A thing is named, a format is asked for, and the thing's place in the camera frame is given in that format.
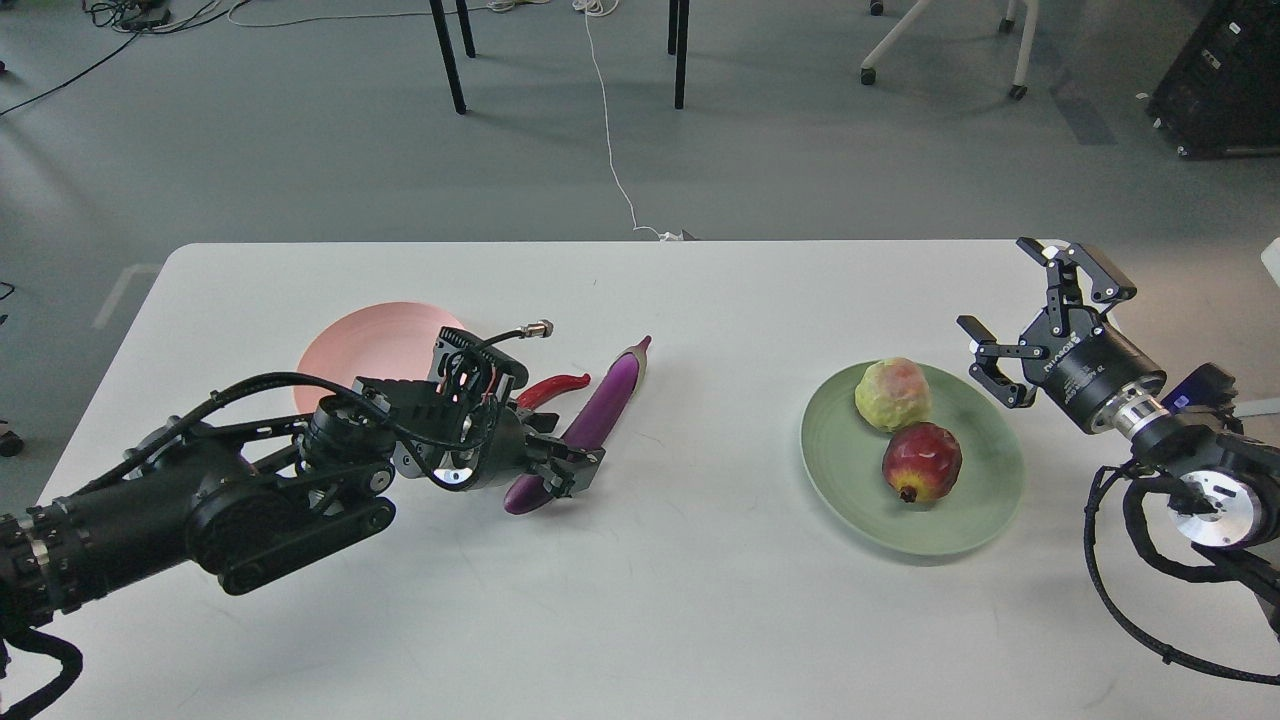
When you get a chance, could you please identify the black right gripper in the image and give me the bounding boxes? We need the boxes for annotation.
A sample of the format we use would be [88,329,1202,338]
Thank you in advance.
[957,237,1167,434]

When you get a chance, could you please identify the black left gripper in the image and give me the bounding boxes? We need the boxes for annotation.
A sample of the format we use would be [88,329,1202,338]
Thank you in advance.
[470,401,605,498]

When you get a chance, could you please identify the purple eggplant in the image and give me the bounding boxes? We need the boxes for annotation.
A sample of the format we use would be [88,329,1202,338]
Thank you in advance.
[504,334,652,515]

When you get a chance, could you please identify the red chili pepper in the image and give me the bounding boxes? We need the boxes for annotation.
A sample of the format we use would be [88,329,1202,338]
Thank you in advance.
[516,373,591,407]

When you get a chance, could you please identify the green yellow fruit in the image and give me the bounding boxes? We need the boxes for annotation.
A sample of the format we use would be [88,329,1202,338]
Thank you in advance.
[854,357,933,433]

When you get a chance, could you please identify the red pomegranate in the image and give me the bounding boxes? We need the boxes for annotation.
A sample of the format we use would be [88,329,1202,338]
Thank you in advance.
[881,421,963,503]

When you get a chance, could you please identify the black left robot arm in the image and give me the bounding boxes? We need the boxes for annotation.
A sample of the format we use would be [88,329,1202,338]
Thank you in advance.
[3,322,605,719]

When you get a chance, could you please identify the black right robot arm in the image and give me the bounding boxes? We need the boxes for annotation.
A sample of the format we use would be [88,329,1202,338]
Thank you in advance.
[957,237,1277,607]

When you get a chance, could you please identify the pink plate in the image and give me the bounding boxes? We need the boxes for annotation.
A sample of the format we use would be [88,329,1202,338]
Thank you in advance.
[296,301,465,388]

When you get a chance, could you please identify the green plate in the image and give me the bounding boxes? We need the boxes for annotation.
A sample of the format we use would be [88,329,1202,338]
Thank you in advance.
[799,363,1025,557]

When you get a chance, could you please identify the black equipment case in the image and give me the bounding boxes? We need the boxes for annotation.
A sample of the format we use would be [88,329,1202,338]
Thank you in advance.
[1147,1,1279,160]

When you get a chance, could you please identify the white chair base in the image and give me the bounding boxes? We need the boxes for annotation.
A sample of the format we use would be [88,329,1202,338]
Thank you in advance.
[860,0,1041,102]

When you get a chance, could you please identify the black table legs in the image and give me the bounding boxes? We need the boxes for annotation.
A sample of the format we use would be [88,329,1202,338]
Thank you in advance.
[428,1,691,115]

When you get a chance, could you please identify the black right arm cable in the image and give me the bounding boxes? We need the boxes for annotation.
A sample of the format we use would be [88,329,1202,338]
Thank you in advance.
[1083,465,1280,687]

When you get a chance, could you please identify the white floor cable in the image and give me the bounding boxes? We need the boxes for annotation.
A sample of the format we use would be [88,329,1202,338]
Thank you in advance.
[572,0,692,243]

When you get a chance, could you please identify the black floor cables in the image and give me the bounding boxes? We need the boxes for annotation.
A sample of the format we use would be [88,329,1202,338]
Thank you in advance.
[0,0,241,117]

